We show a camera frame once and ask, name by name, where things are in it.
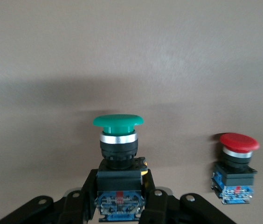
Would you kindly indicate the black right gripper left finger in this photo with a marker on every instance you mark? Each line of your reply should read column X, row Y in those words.
column 71, row 210

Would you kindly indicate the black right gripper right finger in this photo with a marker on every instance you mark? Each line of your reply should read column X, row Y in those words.
column 168, row 210

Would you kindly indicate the green mushroom push button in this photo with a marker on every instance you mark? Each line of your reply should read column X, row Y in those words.
column 118, row 121

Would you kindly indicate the red mushroom push button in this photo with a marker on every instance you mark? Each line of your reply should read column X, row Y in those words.
column 238, row 141

